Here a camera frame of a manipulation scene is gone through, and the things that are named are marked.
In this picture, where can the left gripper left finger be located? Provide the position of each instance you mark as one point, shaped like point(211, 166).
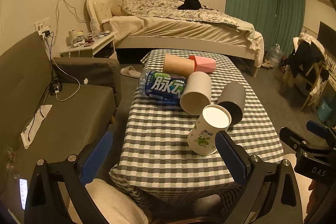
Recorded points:
point(45, 203)

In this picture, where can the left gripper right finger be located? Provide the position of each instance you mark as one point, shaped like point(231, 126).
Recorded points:
point(269, 193)

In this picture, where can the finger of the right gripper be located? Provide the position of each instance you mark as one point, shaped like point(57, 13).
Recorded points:
point(295, 141)
point(326, 133)

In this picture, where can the white printed paper cup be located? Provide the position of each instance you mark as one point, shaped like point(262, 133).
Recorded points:
point(213, 119)

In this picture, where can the grey cylinder cup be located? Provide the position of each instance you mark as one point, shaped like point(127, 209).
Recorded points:
point(232, 99)

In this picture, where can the white cylinder cup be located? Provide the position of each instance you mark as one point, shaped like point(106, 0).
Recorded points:
point(197, 93)

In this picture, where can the brown kraft paper cup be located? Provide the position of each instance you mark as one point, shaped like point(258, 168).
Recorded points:
point(179, 66)

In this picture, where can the blue plastic basket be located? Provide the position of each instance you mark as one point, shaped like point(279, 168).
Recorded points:
point(323, 111)

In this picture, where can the wooden chair with clothes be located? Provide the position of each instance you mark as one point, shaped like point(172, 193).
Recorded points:
point(307, 66)

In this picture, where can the white power strip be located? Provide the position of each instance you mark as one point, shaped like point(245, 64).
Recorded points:
point(32, 128)

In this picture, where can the large clear water jug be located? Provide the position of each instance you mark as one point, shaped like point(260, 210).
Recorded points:
point(274, 55)

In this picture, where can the black television screen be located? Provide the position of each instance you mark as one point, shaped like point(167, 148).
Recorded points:
point(327, 37)

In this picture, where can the dark grey sofa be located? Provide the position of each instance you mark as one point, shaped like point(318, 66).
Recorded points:
point(84, 93)

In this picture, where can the grey checkered tablecloth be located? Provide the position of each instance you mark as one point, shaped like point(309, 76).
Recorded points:
point(156, 164)

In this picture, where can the pink faceted box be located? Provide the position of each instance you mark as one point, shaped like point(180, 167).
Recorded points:
point(203, 64)

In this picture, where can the green curtain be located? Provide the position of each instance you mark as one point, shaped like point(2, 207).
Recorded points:
point(279, 21)

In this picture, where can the blue labelled water bottle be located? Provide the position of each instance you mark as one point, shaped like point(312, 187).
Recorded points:
point(161, 86)

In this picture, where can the beige slipper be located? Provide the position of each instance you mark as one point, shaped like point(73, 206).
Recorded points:
point(131, 72)

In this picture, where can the white bedside table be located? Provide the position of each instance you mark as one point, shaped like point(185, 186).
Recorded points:
point(103, 46)

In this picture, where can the black garment on bed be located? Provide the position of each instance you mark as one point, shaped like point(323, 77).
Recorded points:
point(190, 5)

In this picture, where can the clear bottle on nightstand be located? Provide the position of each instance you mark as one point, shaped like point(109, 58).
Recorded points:
point(94, 29)

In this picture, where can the floral patterned duvet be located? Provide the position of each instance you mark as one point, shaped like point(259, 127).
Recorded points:
point(170, 9)

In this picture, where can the cream pillow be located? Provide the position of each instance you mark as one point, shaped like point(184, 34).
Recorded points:
point(117, 11)

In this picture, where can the white bed frame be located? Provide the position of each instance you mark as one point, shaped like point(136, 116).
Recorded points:
point(153, 32)

